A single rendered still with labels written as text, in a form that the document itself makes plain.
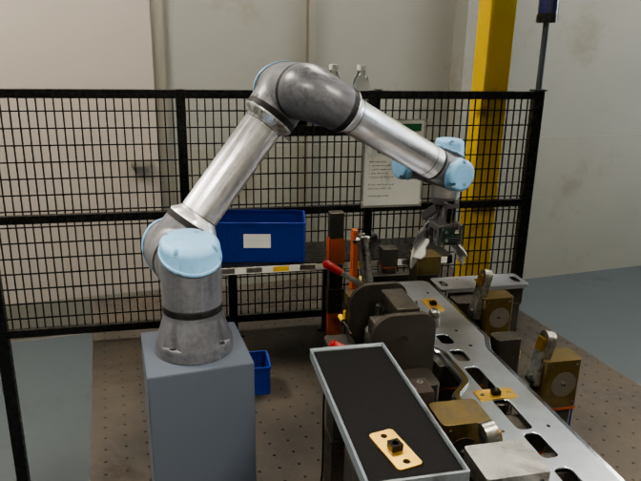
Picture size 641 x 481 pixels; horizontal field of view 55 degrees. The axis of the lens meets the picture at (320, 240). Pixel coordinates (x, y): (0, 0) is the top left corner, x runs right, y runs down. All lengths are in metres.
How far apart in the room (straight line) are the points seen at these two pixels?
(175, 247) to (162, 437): 0.36
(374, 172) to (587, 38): 3.04
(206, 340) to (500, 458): 0.57
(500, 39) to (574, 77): 2.63
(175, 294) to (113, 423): 0.71
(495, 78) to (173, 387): 1.60
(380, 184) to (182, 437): 1.23
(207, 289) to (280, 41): 2.83
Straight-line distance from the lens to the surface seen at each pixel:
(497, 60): 2.33
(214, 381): 1.21
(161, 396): 1.21
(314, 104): 1.22
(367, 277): 1.64
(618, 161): 5.32
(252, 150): 1.30
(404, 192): 2.21
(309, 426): 1.74
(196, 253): 1.15
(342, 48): 3.99
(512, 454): 1.00
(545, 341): 1.42
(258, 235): 1.93
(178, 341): 1.21
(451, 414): 1.12
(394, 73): 4.13
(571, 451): 1.24
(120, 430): 1.79
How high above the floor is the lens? 1.68
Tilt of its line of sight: 17 degrees down
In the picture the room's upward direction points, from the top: 1 degrees clockwise
